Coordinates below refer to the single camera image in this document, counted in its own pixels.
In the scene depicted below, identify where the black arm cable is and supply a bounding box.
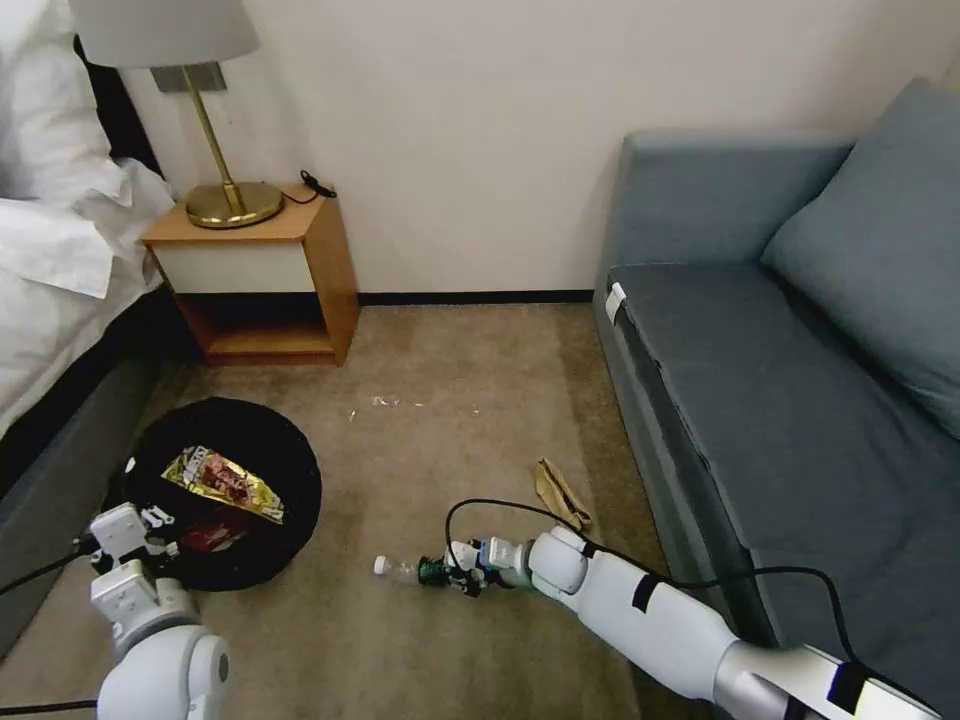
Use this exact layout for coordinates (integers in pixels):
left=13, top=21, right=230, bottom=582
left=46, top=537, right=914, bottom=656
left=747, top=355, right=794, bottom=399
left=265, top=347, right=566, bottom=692
left=445, top=497, right=865, bottom=670
left=0, top=545, right=97, bottom=595

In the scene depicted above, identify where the clear plastic bottle green label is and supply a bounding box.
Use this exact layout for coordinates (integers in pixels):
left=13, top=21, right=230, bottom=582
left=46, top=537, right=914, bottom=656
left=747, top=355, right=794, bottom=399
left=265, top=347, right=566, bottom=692
left=372, top=553, right=454, bottom=591

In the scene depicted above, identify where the blue-grey throw pillow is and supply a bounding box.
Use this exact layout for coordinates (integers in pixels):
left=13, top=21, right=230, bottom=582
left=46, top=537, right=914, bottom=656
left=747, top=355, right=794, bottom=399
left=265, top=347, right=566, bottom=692
left=759, top=198, right=960, bottom=442

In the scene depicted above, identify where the grey wall switch plate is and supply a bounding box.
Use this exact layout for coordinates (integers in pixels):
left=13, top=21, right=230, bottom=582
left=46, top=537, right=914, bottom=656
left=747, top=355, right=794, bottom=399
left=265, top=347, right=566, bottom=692
left=149, top=62, right=229, bottom=96

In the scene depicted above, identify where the blue-grey sofa seat cushion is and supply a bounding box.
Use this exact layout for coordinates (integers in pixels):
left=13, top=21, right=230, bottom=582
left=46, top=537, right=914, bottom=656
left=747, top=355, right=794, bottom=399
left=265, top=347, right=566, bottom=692
left=604, top=262, right=960, bottom=676

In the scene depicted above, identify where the black headboard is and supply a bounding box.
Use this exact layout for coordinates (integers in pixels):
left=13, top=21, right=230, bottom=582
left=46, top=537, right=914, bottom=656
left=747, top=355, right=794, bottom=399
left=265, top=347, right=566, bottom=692
left=73, top=33, right=178, bottom=205

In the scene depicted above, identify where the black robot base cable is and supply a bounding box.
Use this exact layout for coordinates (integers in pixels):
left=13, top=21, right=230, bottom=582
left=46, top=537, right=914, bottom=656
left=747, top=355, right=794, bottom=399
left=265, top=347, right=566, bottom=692
left=0, top=697, right=102, bottom=715

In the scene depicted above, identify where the brass lamp white shade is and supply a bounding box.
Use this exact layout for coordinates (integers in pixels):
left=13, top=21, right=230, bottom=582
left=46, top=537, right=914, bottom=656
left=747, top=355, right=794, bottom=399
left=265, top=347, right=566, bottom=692
left=68, top=0, right=286, bottom=231

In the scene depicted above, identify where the grey bed base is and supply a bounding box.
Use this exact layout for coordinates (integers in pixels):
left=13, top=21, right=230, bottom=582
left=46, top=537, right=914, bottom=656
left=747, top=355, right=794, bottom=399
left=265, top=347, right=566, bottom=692
left=0, top=288, right=189, bottom=665

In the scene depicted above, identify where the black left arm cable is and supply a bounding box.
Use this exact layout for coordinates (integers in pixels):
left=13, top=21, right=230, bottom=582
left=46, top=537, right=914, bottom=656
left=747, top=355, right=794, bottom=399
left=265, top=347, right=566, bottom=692
left=0, top=545, right=97, bottom=595

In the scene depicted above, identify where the white pillow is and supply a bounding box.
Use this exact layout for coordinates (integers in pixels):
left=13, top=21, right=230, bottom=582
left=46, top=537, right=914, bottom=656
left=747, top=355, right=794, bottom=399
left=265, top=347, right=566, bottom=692
left=0, top=0, right=121, bottom=208

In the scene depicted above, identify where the blue-grey sofa back cushion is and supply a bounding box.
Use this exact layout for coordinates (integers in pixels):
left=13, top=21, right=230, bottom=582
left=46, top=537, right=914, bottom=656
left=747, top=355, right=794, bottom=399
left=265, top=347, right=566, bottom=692
left=845, top=74, right=960, bottom=226

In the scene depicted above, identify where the black lamp cord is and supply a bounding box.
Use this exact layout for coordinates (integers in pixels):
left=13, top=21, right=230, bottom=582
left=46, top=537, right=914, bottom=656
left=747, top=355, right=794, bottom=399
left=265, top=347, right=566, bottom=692
left=280, top=168, right=337, bottom=206

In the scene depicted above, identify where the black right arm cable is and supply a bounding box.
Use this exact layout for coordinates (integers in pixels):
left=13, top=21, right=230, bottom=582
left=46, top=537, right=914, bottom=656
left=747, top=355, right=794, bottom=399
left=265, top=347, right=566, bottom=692
left=445, top=497, right=865, bottom=670

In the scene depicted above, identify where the crumpled brown paper wrapper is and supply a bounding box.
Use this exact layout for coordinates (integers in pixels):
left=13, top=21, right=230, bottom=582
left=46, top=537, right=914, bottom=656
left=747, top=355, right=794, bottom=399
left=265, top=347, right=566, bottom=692
left=531, top=457, right=595, bottom=531

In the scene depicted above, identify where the wooden nightstand white drawer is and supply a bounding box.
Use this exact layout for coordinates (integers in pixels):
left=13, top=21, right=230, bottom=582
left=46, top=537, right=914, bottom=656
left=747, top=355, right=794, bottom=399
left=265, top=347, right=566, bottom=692
left=140, top=196, right=362, bottom=368

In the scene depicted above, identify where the white duvet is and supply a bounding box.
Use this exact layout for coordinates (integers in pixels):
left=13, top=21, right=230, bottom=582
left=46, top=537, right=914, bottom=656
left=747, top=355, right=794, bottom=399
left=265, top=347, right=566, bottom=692
left=0, top=153, right=180, bottom=445

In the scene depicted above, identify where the yellow snack bag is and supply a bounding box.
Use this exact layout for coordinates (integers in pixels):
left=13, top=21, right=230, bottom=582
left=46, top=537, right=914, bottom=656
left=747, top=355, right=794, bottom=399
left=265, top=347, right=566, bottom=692
left=160, top=443, right=289, bottom=527

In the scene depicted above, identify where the red snack packet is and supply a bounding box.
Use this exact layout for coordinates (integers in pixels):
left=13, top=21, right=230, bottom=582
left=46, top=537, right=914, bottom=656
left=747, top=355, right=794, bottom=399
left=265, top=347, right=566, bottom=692
left=181, top=503, right=250, bottom=554

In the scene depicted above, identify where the blue-grey sofa frame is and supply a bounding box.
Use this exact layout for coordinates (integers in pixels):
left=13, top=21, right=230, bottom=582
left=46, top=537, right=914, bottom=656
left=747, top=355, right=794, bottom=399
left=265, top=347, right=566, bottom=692
left=591, top=128, right=960, bottom=691

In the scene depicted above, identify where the round black trash bin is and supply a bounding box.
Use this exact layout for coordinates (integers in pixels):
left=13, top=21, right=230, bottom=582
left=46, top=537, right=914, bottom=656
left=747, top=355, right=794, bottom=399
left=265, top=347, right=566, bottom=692
left=122, top=395, right=325, bottom=595

